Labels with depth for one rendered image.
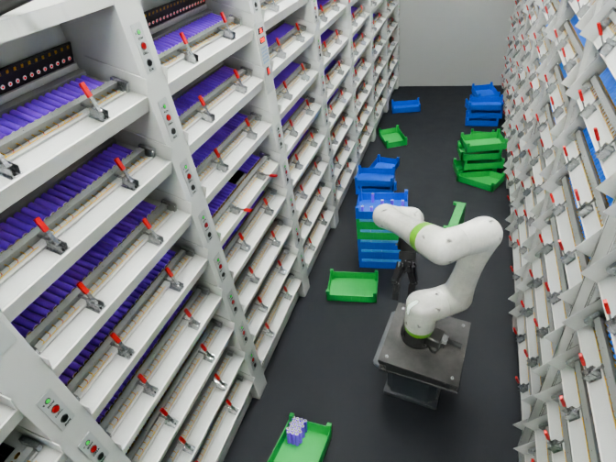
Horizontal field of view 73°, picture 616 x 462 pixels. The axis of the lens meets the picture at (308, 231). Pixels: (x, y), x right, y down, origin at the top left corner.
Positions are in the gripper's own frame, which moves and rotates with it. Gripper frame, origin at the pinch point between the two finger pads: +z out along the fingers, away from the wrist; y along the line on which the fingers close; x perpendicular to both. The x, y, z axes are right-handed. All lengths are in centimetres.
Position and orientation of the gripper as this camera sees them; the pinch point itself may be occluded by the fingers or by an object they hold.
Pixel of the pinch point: (403, 296)
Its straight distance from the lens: 191.7
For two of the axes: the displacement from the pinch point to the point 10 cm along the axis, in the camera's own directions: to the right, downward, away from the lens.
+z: -1.0, 9.9, -0.1
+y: -6.6, -0.8, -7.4
